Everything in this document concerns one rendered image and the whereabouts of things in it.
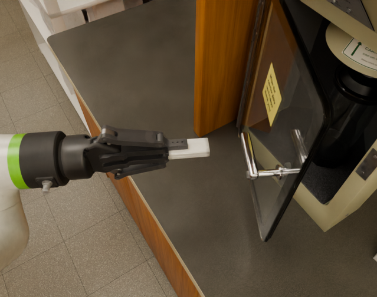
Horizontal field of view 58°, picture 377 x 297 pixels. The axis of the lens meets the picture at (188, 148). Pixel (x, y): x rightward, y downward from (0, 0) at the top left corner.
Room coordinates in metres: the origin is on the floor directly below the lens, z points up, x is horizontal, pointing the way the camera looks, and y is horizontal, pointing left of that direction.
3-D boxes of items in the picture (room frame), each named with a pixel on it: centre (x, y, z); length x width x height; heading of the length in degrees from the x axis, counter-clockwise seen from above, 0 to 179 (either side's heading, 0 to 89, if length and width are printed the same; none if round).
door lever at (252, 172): (0.32, -0.12, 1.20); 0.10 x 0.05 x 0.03; 5
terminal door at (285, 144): (0.40, -0.14, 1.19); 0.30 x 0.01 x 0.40; 5
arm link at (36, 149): (0.31, 0.23, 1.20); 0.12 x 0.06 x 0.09; 5
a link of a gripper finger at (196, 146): (0.34, 0.00, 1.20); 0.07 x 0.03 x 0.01; 95
